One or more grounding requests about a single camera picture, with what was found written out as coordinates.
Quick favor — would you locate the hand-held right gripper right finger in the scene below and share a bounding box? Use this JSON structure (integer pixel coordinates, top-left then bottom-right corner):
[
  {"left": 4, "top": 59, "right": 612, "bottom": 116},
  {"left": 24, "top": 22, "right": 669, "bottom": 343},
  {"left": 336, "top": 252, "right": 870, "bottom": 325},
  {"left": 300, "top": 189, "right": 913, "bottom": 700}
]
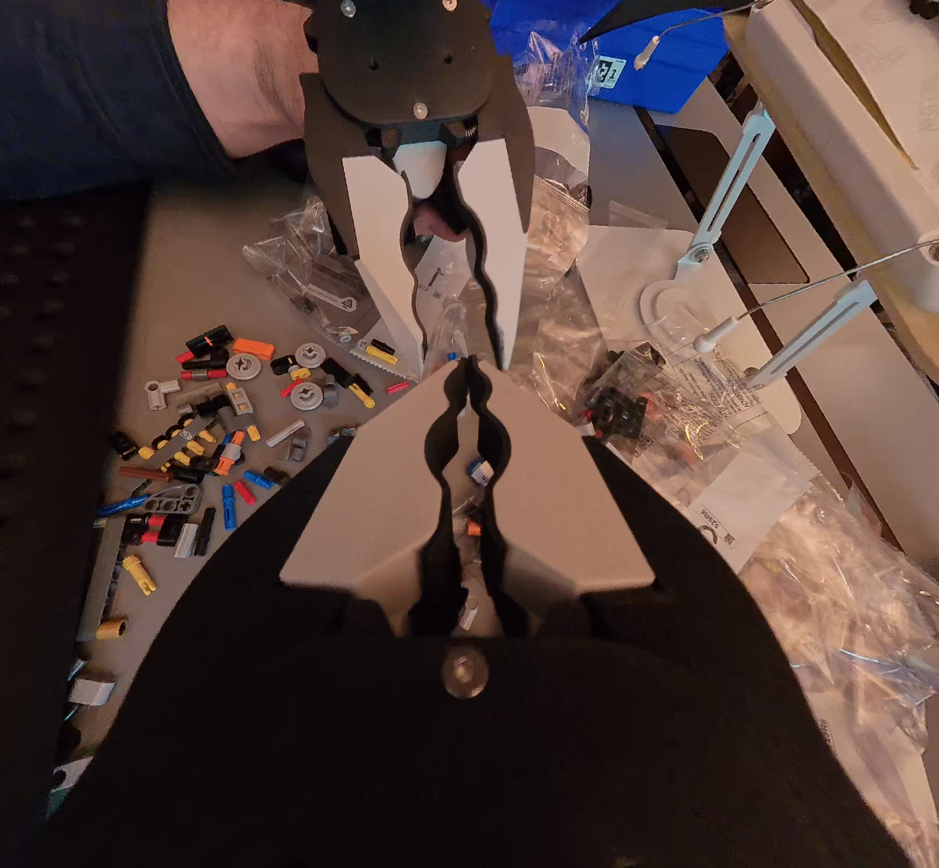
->
[{"left": 473, "top": 356, "right": 655, "bottom": 636}]

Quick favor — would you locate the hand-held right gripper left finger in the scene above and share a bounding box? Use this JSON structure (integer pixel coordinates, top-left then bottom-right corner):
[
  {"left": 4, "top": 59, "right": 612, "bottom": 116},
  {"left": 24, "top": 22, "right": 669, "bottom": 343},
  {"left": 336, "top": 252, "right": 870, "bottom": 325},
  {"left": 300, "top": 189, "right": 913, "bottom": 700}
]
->
[{"left": 280, "top": 358, "right": 465, "bottom": 636}]

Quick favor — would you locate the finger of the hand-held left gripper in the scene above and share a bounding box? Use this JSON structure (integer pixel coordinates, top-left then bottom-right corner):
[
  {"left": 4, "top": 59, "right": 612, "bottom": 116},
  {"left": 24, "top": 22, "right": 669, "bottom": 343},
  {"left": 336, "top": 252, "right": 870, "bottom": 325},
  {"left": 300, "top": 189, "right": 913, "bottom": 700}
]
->
[
  {"left": 457, "top": 140, "right": 529, "bottom": 372},
  {"left": 342, "top": 154, "right": 428, "bottom": 380}
]

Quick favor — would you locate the person's left forearm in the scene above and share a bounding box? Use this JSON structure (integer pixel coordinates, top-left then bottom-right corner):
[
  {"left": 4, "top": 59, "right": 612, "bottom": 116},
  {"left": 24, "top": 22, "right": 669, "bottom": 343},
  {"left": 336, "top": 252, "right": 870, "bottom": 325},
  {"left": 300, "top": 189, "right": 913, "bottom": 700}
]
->
[{"left": 0, "top": 0, "right": 237, "bottom": 203}]

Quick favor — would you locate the pile of loose lego pieces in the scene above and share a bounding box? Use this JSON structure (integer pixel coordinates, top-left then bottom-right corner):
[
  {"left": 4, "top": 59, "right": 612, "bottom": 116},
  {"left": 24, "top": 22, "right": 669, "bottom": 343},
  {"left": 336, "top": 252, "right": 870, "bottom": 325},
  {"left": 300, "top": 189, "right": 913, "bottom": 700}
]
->
[{"left": 95, "top": 325, "right": 412, "bottom": 643}]

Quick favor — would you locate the long light grey lego beam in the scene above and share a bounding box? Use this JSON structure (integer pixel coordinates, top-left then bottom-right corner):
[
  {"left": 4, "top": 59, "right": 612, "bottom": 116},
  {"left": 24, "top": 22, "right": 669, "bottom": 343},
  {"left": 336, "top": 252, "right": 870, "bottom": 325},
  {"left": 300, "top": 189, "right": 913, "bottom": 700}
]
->
[{"left": 47, "top": 754, "right": 96, "bottom": 810}]

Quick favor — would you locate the person's left hand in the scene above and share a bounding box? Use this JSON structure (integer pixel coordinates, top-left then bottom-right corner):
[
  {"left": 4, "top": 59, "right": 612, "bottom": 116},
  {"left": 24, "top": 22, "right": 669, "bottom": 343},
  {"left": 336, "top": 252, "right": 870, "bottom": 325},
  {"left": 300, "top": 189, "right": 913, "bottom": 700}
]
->
[{"left": 167, "top": 0, "right": 324, "bottom": 160}]

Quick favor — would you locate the clear empty bag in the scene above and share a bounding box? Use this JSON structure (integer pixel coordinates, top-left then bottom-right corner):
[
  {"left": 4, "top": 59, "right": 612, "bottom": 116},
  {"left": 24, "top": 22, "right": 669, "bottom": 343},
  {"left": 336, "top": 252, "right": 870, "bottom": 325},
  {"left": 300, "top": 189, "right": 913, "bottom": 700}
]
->
[{"left": 514, "top": 32, "right": 597, "bottom": 284}]

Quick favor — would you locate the torn open clear bag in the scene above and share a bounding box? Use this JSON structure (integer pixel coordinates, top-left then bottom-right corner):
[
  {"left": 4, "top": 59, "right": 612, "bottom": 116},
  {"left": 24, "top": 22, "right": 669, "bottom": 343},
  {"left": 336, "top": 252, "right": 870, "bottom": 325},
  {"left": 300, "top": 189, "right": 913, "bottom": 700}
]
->
[{"left": 242, "top": 197, "right": 426, "bottom": 372}]

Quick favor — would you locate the clear bag with warning print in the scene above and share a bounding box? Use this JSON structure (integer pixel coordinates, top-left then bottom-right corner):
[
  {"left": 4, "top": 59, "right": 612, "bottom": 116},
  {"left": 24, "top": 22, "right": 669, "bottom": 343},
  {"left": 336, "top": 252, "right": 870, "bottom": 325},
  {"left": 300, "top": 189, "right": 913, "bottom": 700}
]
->
[{"left": 528, "top": 340, "right": 808, "bottom": 504}]

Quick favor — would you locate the blue storage bin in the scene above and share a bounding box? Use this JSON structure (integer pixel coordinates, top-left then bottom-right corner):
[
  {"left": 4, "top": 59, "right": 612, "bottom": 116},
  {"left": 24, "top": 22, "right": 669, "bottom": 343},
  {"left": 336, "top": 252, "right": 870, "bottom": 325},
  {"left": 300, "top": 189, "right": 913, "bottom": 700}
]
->
[{"left": 490, "top": 0, "right": 729, "bottom": 113}]

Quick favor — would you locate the wooden book stand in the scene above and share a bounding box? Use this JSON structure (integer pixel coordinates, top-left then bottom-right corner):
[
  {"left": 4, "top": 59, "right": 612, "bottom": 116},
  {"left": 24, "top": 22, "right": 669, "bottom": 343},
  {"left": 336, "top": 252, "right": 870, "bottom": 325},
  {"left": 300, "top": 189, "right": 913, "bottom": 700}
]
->
[{"left": 634, "top": 0, "right": 939, "bottom": 438}]

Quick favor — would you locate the printed car picture sheet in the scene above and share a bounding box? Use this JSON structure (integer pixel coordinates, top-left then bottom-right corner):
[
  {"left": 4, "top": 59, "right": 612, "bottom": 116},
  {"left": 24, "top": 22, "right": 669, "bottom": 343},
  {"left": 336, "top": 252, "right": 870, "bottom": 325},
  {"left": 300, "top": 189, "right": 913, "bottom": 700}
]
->
[{"left": 678, "top": 0, "right": 939, "bottom": 174}]

